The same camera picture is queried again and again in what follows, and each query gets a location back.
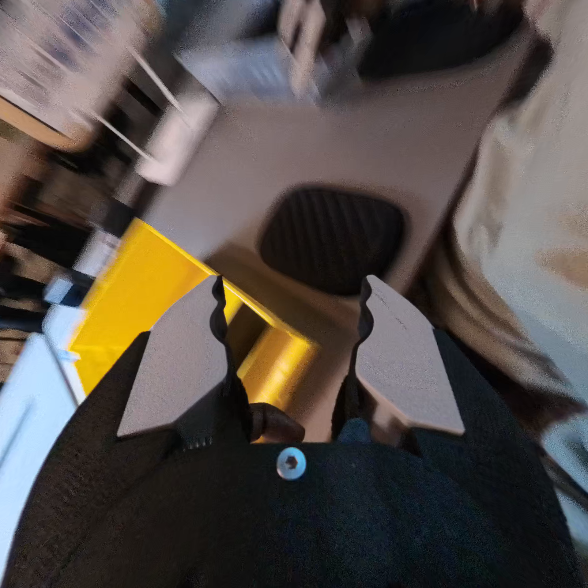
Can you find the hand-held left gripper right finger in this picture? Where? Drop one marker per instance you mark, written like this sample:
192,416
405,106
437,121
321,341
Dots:
404,367

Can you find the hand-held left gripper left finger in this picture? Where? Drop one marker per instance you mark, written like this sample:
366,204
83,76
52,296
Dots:
174,367

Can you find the yellow plastic bin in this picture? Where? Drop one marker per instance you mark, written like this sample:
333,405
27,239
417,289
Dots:
138,294

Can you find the person's left hand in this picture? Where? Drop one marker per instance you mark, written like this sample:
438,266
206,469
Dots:
275,422

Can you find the dark rounded object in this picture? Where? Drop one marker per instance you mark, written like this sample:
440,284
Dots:
436,41

